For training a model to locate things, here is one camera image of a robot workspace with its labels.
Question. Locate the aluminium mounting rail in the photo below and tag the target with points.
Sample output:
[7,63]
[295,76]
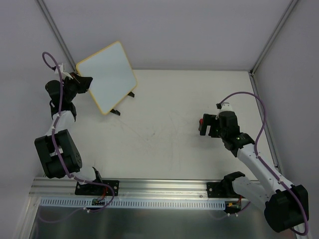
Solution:
[158,189]

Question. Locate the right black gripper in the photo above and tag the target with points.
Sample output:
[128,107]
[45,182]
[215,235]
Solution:
[205,124]

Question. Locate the slotted cable duct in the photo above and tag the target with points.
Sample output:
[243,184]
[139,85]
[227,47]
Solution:
[135,203]

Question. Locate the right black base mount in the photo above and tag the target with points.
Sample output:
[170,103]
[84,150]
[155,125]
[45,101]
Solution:
[220,190]

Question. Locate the red bone-shaped eraser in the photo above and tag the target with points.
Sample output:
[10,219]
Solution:
[200,124]

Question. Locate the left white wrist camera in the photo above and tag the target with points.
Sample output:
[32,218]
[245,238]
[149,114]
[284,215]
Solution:
[61,68]

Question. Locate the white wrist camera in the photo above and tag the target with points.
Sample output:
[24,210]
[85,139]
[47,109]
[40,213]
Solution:
[61,68]
[223,107]

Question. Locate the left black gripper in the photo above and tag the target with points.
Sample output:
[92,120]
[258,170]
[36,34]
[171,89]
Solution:
[82,83]

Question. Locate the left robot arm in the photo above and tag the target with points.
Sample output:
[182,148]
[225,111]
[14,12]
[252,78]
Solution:
[56,150]

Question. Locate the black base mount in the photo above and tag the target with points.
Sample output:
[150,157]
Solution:
[220,190]
[95,190]

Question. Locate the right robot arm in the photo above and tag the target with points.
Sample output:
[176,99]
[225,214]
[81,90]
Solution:
[284,205]

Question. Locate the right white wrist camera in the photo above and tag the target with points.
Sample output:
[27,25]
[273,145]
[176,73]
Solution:
[223,107]

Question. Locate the yellow framed whiteboard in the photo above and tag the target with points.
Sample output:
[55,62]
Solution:
[113,77]

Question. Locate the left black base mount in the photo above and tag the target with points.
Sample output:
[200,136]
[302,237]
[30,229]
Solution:
[95,190]

